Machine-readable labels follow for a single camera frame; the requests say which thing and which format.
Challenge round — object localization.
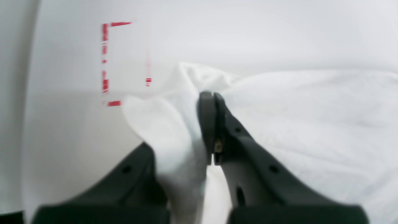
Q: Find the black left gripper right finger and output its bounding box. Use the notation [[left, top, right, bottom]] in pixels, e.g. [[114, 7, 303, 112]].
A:
[[213, 93, 369, 224]]

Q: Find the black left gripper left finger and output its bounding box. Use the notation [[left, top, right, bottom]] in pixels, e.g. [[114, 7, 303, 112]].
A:
[[31, 91, 216, 224]]

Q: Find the white graphic T-shirt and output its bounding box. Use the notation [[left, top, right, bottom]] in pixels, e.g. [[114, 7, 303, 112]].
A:
[[121, 63, 398, 224]]

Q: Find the red tape rectangle marking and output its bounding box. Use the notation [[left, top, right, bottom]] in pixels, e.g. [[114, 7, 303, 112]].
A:
[[101, 20, 153, 107]]

